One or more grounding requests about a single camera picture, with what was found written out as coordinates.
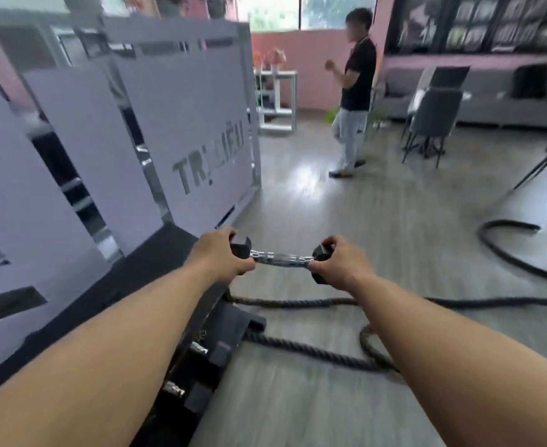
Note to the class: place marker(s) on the person's right thumb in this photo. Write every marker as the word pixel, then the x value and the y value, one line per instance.
pixel 317 267

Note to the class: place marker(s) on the grey sofa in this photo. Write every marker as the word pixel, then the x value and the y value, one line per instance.
pixel 492 97

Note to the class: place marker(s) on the pink flowers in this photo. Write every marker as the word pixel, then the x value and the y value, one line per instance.
pixel 276 55

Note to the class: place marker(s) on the grey dining chair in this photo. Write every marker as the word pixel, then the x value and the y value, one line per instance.
pixel 434 111

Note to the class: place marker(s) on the person's left hand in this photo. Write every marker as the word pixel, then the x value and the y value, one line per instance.
pixel 213 258

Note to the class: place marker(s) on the person's right forearm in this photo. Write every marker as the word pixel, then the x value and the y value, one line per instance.
pixel 441 358

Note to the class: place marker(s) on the small black dumbbell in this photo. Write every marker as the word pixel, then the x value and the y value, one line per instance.
pixel 197 398
pixel 218 354

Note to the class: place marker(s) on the person's right hand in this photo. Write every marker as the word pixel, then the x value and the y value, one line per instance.
pixel 345 267

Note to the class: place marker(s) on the person's left thumb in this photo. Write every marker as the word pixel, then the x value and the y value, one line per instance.
pixel 244 268

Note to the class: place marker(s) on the white shelf unit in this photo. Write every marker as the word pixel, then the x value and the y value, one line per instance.
pixel 285 102

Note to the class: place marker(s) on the window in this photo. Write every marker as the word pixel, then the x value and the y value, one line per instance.
pixel 273 11

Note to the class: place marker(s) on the wall picture display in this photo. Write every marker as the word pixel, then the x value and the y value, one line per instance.
pixel 483 20

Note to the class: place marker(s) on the person's left forearm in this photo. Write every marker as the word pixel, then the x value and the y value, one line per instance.
pixel 115 344

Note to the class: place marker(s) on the black bag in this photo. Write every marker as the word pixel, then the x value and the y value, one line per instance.
pixel 530 81

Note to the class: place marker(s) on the dark chair back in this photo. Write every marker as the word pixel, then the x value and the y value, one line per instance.
pixel 449 77

